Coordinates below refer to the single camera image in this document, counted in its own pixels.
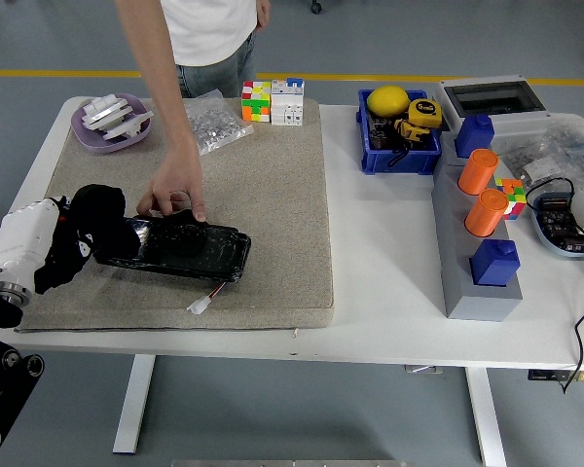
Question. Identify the person's right hand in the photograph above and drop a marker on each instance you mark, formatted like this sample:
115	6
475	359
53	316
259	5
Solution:
180	170

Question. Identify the person's left hand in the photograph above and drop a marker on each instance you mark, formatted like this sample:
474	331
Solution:
263	13

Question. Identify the person's right forearm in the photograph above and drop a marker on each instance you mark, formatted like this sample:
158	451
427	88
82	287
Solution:
156	73

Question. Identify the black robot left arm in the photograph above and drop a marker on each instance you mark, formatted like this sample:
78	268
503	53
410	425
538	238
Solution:
0	389

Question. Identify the black chair caster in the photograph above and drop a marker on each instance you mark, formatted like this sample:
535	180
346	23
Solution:
315	7

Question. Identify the clear bag of screws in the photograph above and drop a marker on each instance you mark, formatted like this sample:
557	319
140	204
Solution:
219	129

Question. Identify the long white plastic clip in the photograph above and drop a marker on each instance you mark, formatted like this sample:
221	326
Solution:
129	125

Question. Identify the large colourful puzzle cube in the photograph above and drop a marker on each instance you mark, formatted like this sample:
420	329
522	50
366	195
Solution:
256	102

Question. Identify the grey-brown mat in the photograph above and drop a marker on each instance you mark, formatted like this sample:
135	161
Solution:
263	204

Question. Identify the white circuit breaker blue lever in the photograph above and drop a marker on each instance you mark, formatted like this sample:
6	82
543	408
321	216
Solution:
288	104

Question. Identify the purple tray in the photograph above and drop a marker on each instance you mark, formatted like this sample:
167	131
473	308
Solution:
86	141

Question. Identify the stacked white plastic parts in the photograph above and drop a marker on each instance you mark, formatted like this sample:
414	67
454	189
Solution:
102	109

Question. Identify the yellow lemon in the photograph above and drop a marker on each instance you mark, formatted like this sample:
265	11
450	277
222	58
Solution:
388	99

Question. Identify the yellow black tool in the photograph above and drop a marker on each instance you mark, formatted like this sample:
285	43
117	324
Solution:
411	131

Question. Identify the yellow black tape measure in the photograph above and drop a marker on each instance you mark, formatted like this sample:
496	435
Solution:
424	113

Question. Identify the blue plastic bin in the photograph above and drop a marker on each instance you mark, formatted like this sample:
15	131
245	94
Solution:
404	163

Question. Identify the white table leg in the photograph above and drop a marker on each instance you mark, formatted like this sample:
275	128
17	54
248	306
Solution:
486	418
134	404

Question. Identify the blue square peg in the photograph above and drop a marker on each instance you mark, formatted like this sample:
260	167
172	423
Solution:
495	265
474	136

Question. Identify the orange cylinder peg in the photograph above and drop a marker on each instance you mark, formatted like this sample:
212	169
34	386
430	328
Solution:
485	214
478	172

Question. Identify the small colourful puzzle cube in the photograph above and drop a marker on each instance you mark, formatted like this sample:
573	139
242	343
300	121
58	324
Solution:
513	199

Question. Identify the grey peg base block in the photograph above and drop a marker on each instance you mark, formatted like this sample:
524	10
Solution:
467	301

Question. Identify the clear bag of small parts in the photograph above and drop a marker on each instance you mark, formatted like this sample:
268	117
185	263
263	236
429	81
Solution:
564	141

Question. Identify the grey-blue tray of electronics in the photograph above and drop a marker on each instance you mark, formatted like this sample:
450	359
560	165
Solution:
559	233

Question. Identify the black table control box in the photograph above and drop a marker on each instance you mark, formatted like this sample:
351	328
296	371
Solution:
545	375

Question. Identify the grey electrical enclosure box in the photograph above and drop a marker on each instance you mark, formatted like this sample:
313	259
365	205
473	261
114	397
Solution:
516	121

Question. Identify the metal bracket under table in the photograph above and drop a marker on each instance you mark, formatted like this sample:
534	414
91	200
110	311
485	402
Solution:
422	369

